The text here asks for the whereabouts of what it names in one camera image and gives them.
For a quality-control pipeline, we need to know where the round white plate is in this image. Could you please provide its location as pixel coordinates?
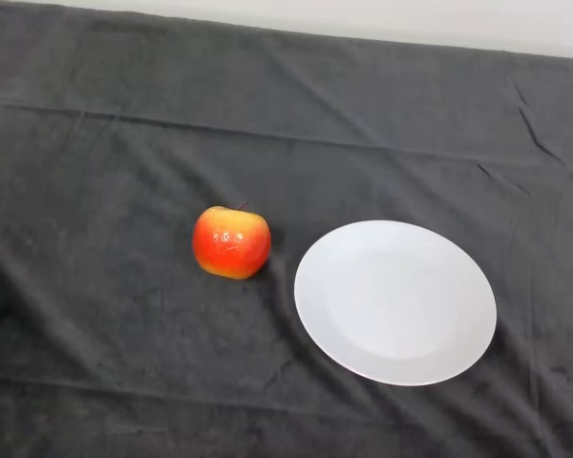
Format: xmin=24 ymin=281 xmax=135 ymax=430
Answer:
xmin=293 ymin=219 xmax=499 ymax=387

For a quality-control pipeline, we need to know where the black table cloth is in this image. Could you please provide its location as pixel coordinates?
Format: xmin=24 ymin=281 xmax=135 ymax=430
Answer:
xmin=0 ymin=0 xmax=573 ymax=458

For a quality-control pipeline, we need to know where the red yellow apple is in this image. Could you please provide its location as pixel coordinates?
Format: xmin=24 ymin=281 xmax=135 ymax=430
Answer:
xmin=191 ymin=201 xmax=272 ymax=281

